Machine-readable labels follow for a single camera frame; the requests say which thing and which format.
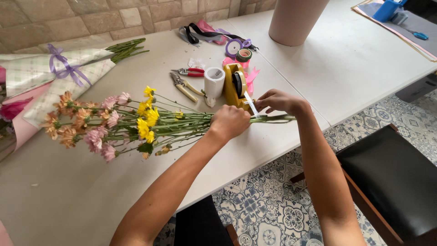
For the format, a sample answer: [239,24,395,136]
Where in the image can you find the white crumpled paper scrap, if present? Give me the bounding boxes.
[188,57,206,70]

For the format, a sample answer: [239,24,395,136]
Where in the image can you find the cream-handled pruning shears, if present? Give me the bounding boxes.
[169,72,205,103]

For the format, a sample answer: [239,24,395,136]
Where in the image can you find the green floral tape roll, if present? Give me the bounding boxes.
[236,49,253,63]

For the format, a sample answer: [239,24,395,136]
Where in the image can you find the red-handled snips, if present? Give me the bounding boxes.
[171,67,205,78]

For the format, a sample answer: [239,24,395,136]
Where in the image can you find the bunch of mixed chrysanthemum flowers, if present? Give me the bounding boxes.
[40,85,297,163]

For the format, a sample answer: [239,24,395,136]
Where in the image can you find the grey ribbon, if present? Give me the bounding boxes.
[178,26,223,47]

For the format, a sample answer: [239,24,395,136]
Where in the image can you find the dark grey box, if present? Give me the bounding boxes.
[395,73,437,103]

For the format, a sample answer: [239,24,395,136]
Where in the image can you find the blue plastic container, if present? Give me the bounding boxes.
[372,0,409,23]

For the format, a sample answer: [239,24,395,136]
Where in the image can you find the person's right hand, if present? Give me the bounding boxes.
[255,89,311,117]

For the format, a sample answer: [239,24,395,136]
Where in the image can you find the blue-handled scissors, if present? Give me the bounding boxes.
[406,29,429,41]

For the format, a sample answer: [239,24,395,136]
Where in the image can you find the light pink satin ribbon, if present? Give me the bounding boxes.
[222,56,261,96]

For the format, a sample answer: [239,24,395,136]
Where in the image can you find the black ribbon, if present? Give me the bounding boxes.
[184,23,259,51]

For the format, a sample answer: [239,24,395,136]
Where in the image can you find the magenta ribbon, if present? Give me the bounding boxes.
[197,19,228,46]

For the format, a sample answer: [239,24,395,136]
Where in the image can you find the yellow tape dispenser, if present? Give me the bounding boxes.
[223,63,257,112]

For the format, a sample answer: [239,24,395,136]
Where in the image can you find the large pink paper roll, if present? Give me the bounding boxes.
[268,0,330,47]

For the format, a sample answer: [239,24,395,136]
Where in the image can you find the stack of wrapping paper sheets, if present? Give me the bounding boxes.
[351,0,437,63]

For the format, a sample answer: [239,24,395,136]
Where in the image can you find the pink paper piece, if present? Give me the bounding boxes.
[0,220,14,246]

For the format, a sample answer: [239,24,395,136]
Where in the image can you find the paper-wrapped flower bouquet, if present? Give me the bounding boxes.
[0,38,150,162]

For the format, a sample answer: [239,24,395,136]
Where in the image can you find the white paper roll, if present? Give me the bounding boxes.
[204,67,226,100]

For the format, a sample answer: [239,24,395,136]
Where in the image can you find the black cushioned wooden chair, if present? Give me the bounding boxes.
[173,195,241,246]
[290,123,437,246]

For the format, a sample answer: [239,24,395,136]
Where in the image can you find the person's left hand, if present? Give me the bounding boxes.
[210,104,252,141]

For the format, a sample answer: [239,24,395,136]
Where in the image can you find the purple ribbon bow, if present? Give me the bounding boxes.
[47,43,93,88]

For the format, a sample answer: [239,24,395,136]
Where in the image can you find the clear adhesive tape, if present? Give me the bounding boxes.
[232,71,261,119]

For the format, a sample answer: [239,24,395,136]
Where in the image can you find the purple ribbon spool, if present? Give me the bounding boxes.
[225,38,244,58]

